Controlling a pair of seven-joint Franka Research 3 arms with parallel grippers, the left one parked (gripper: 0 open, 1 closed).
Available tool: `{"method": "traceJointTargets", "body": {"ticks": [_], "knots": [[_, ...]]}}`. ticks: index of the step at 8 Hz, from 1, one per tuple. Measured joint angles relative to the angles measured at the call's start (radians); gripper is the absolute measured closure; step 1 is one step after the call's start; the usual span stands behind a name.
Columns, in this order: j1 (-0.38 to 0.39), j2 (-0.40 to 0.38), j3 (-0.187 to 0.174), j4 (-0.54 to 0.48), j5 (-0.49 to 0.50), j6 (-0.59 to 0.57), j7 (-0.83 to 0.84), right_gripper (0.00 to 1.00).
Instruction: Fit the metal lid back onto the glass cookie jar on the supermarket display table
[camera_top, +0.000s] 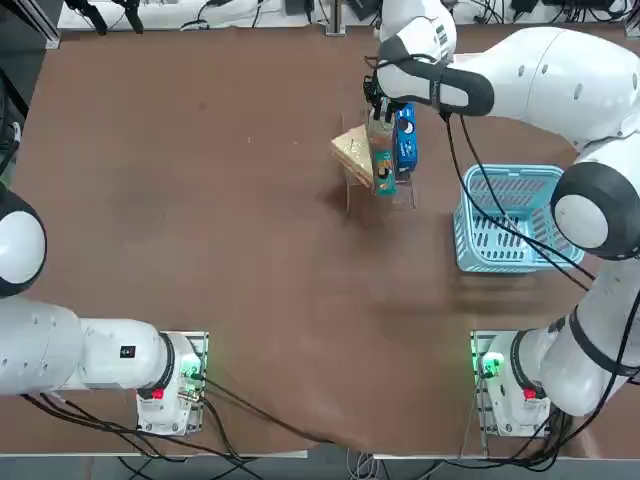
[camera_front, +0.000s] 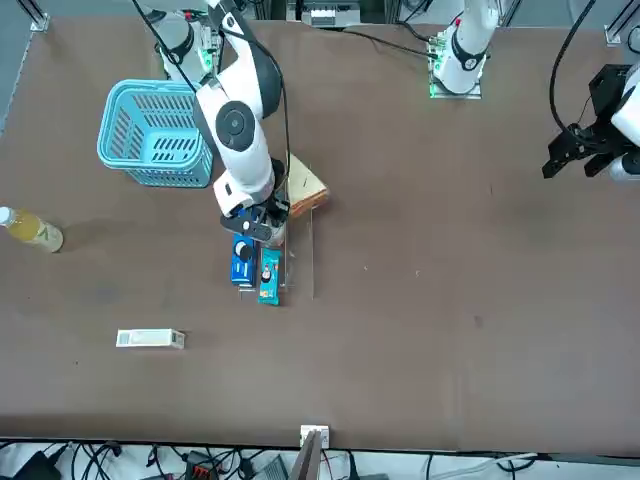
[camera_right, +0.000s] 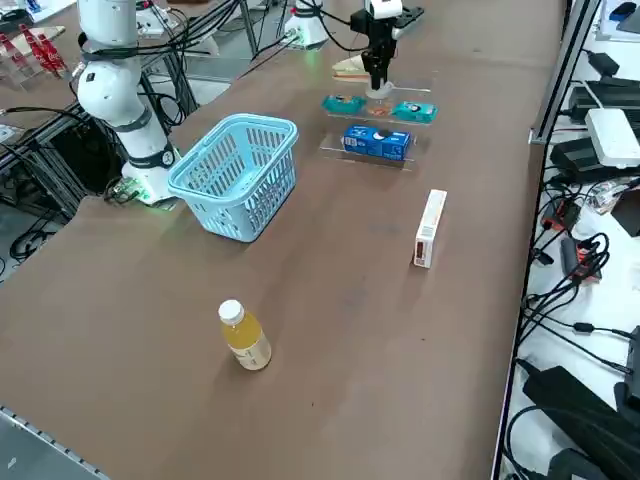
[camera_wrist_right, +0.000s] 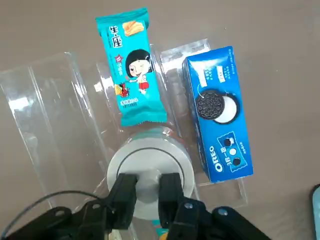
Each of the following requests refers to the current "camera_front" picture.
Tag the triangular sandwich wedge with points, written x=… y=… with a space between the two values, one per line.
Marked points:
x=307 y=190

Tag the white orange carton box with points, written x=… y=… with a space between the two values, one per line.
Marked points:
x=150 y=338

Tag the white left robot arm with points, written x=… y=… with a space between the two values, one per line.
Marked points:
x=462 y=45

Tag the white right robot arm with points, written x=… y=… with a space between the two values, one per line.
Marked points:
x=245 y=145

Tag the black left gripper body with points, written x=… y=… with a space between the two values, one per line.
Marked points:
x=607 y=95

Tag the aluminium camera post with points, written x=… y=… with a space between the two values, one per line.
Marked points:
x=312 y=452

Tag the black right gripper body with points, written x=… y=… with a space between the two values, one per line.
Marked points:
x=250 y=231

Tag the clear acrylic display shelf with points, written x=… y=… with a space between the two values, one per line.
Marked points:
x=300 y=260

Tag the glass cookie jar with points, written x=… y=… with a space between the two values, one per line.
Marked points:
x=278 y=237

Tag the teal cartoon snack packet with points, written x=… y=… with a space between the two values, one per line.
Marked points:
x=269 y=280

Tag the yellow juice bottle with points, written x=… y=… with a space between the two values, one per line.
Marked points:
x=35 y=230

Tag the light blue plastic basket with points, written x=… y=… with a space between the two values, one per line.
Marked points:
x=150 y=160

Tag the blue Oreo cookie box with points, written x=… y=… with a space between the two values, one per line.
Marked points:
x=243 y=267

